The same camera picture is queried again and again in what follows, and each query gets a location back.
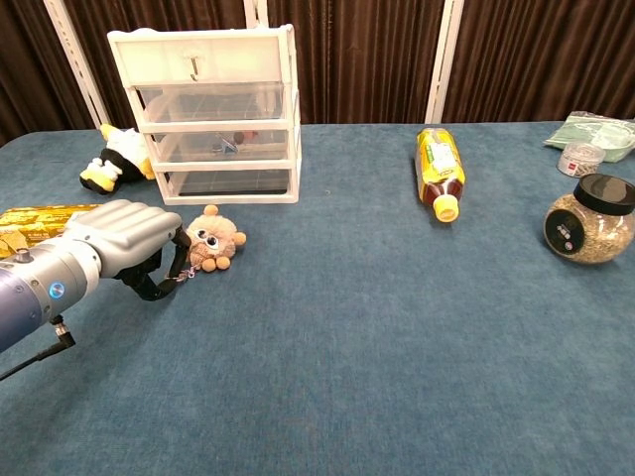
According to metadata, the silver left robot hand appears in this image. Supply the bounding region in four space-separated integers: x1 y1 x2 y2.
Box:
63 199 192 301

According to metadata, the tan plush keychain toy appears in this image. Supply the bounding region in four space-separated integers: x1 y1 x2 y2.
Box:
171 203 248 287

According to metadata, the black yellow white plush toy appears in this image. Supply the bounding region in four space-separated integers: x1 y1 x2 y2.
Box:
78 123 157 196

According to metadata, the white plastic drawer unit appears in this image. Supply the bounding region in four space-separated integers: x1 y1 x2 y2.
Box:
106 23 303 207

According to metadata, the gold biscuit packet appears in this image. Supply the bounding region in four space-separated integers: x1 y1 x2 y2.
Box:
0 203 103 260

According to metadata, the clear plastic drawer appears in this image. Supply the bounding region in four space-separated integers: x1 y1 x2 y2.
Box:
157 169 292 196
143 129 290 164
134 82 288 123

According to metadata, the small red blue drawer item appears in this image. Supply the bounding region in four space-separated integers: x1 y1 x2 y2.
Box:
213 131 259 153

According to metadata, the blue tablecloth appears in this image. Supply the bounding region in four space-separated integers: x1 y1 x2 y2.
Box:
0 121 635 476

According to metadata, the brown curtain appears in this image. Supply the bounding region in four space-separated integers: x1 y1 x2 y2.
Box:
0 0 635 148

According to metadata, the tea bottle with yellow label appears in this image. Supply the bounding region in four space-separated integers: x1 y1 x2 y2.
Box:
414 127 468 224

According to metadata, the small clear jar red label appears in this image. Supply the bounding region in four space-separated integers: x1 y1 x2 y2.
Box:
557 140 607 179

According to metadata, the round glass jar black lid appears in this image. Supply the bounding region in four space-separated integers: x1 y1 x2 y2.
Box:
543 173 635 265

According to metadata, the green plastic package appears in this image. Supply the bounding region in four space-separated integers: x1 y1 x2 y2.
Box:
543 110 635 163

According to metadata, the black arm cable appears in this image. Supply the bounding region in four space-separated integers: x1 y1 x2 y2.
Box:
0 314 77 382

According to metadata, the white frame post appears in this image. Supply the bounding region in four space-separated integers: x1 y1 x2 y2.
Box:
43 0 111 131
242 0 269 29
425 0 466 125

